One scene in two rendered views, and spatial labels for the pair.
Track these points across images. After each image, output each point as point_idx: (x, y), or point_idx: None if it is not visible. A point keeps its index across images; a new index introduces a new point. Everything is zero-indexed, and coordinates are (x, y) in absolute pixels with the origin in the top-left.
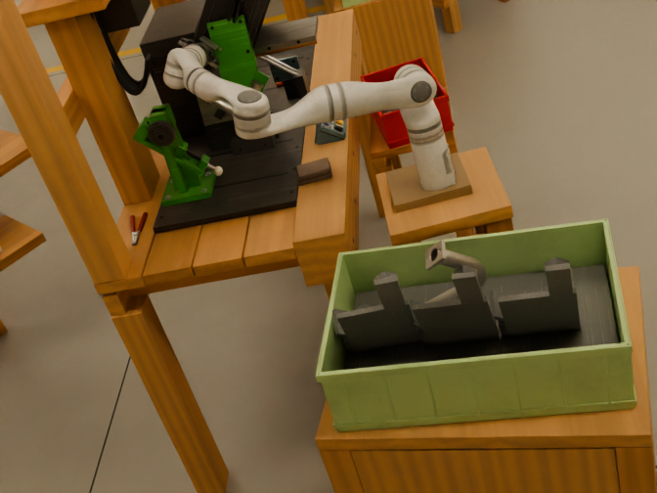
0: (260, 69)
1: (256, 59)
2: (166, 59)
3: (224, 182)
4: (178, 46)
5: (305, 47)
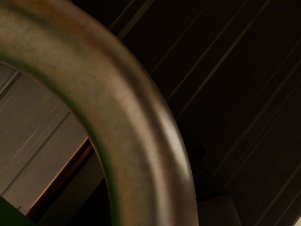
0: (48, 128)
1: (76, 128)
2: (290, 39)
3: None
4: (284, 134)
5: (19, 202)
